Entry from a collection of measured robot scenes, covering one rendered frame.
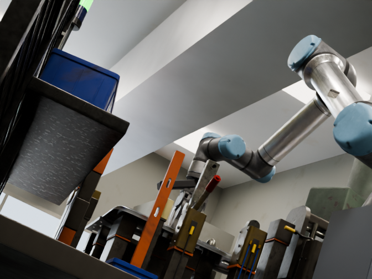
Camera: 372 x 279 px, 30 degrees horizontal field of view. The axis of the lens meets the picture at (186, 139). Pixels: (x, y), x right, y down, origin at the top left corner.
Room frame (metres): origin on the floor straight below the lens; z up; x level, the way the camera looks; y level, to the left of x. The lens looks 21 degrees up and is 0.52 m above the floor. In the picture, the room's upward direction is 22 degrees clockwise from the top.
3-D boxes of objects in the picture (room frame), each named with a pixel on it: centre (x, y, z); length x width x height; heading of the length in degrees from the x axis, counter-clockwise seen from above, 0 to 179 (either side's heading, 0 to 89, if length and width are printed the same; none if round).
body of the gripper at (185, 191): (2.11, -0.09, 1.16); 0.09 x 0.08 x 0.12; 102
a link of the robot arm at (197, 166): (2.11, -0.08, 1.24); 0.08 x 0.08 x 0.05
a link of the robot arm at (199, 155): (2.10, -0.08, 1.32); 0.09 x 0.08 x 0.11; 27
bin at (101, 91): (1.59, 0.28, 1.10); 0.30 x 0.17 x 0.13; 3
